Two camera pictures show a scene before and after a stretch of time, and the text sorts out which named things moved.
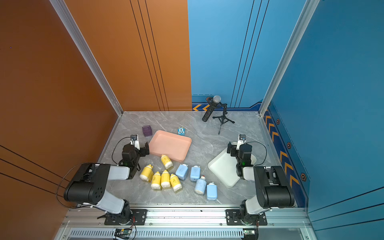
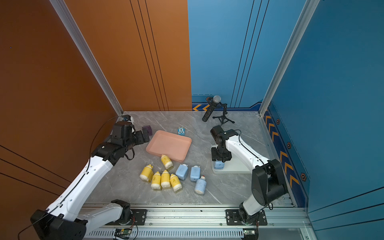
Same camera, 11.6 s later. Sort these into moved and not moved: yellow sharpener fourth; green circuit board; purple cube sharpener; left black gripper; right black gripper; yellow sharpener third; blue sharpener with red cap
Moved: right black gripper; left black gripper
Not moved: yellow sharpener fourth; blue sharpener with red cap; green circuit board; purple cube sharpener; yellow sharpener third
